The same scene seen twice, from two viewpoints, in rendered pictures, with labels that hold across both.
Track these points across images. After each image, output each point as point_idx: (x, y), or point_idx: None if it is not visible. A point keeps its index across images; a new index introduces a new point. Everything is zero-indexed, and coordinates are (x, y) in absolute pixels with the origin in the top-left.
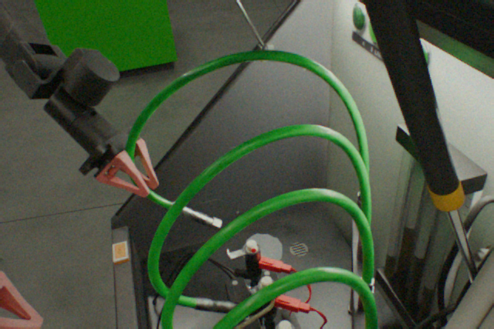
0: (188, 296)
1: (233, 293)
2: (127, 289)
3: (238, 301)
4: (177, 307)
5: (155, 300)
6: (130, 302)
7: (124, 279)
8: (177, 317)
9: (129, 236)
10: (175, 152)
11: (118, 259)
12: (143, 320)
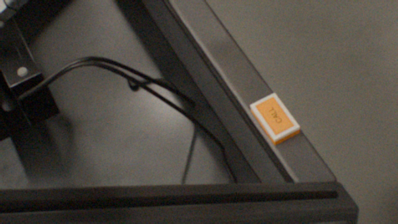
0: (166, 183)
1: (22, 54)
2: (223, 60)
3: (12, 45)
4: (178, 158)
5: (223, 159)
6: (208, 43)
7: (239, 76)
8: (174, 142)
9: (284, 168)
10: (146, 185)
11: (266, 97)
12: (212, 95)
